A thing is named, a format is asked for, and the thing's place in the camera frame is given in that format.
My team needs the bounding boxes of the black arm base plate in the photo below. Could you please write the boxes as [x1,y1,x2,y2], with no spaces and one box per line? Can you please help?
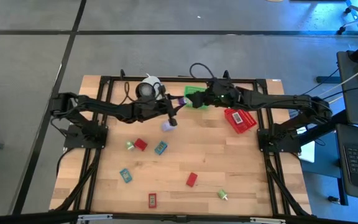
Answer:
[257,129,301,154]
[63,124,108,149]

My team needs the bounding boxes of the white chair base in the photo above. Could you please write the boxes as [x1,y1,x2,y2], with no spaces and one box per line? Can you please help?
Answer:
[337,0,358,35]

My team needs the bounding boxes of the black lamp cable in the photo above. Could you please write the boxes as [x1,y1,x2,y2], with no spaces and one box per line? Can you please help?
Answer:
[118,81,132,106]

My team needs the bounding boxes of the red plastic basket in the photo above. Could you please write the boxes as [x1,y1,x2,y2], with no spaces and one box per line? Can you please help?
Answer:
[224,107,257,134]

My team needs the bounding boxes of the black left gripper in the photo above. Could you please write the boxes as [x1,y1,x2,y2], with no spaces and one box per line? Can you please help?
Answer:
[135,96,186,127]

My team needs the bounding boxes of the white calculator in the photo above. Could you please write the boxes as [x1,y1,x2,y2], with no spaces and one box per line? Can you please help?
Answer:
[231,111,244,124]

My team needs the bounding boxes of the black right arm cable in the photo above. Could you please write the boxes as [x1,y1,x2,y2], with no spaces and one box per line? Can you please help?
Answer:
[189,62,216,80]

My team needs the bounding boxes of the black aluminium table frame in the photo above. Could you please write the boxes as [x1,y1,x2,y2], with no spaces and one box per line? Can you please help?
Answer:
[50,70,312,218]

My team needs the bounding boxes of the blue box with label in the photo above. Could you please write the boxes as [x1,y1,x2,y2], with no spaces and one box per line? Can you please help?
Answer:
[119,168,133,184]
[154,141,168,156]

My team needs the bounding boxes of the dark grey desk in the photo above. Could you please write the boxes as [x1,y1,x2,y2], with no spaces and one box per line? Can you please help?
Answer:
[336,123,358,202]

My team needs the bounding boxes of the white cable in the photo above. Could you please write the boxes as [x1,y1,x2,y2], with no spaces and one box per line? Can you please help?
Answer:
[318,60,358,98]

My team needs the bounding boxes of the green plastic basket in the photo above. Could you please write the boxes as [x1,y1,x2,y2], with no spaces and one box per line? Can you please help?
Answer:
[183,85,211,110]

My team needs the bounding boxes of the lavender wall charger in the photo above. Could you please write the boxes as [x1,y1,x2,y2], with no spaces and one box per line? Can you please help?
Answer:
[161,121,176,132]

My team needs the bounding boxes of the black camera mount rail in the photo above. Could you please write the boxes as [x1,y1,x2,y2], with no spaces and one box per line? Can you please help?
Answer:
[0,210,358,224]

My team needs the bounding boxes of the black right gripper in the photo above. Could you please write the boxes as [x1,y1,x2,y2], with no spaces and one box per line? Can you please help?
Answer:
[186,79,241,110]

